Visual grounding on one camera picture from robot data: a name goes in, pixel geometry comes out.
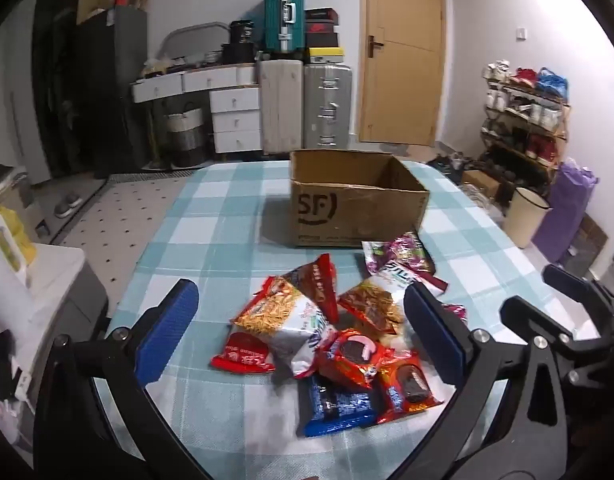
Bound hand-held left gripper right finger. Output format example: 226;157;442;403
403;281;571;480

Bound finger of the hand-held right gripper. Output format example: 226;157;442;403
542;263;604;307
501;296;574;356

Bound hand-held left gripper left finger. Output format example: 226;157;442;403
33;279;208;480

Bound orange-red chocolate pie packet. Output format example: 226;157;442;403
376;351;445;425
314;328;388;392

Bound orange noodle snack packet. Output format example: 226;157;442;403
337;281;407;338

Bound white green snack packet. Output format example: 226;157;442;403
361;240;413;293

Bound red and white packet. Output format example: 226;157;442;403
210;332;318;380

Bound white orange noodle snack bag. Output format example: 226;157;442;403
229;275;338;361

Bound blue cookie packet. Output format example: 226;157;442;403
296;374;379;438

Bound red snack packet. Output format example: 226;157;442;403
281;253;341;325

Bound brown cardboard box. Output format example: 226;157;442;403
288;149;431;248

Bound brown door mat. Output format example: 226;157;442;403
561;214;609;267

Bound purple bag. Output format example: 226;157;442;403
531;159;599;264

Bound cream waste bin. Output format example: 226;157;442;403
502;186;551;249

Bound grey white cabinet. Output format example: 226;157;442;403
0;242;111;361

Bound white dotted rug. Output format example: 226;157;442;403
51;175;199;273

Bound small cardboard box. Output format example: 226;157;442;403
461;169;501;199

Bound wooden shoe rack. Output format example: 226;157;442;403
480;62;572;178

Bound black striped mat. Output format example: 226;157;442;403
108;169;199;185

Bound grey slippers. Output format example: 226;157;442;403
53;191;84;219

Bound black device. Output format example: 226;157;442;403
0;329;34;405

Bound dark sneakers pair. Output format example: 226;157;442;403
426;151;469;184

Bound yellow and white container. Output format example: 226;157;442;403
0;201;38;286

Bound woven laundry basket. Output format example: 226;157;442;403
163;106;206;167

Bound white dresser with drawers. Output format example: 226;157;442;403
131;63;262;157

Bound dark grey wardrobe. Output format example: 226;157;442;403
32;8;148;181

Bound beige suitcase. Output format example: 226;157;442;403
259;59;304;154

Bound silver suitcase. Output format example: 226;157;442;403
303;62;353;150

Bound pale plastic bag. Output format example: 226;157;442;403
141;56;169;80

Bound wooden door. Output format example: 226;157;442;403
358;0;447;147

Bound black storage box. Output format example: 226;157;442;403
221;41;261;66

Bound arched mirror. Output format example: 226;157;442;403
158;22;231;61

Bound yellow black shoe box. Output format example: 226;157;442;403
307;47;346;65

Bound black bucket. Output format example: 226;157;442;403
229;20;256;44

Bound black red shoe box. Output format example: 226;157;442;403
304;7;339;49

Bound teal suitcase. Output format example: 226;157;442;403
264;0;306;54

